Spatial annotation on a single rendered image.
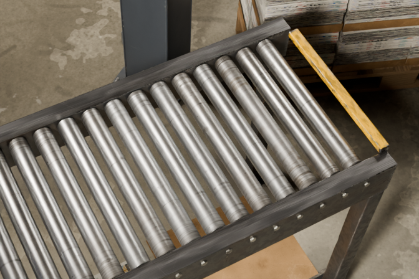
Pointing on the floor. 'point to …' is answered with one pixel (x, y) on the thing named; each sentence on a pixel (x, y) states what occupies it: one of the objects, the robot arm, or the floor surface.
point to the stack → (393, 38)
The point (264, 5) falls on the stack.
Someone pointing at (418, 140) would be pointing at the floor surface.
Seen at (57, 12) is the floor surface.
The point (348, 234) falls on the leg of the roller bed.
